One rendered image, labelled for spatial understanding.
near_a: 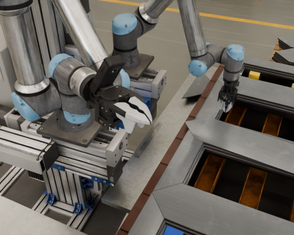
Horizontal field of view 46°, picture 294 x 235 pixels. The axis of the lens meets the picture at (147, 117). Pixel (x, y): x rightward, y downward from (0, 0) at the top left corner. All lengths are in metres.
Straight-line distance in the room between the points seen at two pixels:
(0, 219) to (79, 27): 0.61
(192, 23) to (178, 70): 2.29
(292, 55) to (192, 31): 1.07
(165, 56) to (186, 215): 2.83
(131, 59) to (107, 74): 0.93
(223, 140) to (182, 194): 0.37
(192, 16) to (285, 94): 0.79
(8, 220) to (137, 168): 0.75
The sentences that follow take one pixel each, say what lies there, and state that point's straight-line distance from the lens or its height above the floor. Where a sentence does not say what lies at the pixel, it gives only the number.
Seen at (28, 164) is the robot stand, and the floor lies 0.92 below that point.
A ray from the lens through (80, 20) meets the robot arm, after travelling 1.06.
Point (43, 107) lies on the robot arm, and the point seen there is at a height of 1.21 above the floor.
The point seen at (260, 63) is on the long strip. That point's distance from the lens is 2.26.
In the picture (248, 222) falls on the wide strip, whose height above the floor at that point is 0.85.
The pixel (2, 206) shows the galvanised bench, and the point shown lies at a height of 1.05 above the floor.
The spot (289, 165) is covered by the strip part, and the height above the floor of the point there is 0.85.
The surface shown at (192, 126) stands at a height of 0.85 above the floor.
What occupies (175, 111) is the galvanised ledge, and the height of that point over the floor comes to 0.68.
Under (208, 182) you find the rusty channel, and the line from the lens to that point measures 1.66.
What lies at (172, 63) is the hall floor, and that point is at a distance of 3.85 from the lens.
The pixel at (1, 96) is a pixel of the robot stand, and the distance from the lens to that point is 1.76.
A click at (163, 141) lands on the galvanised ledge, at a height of 0.68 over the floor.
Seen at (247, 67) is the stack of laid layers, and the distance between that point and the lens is 2.23.
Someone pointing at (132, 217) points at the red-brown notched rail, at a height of 0.83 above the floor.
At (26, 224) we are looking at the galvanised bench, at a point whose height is 1.05.
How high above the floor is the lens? 1.93
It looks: 39 degrees down
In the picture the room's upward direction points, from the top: straight up
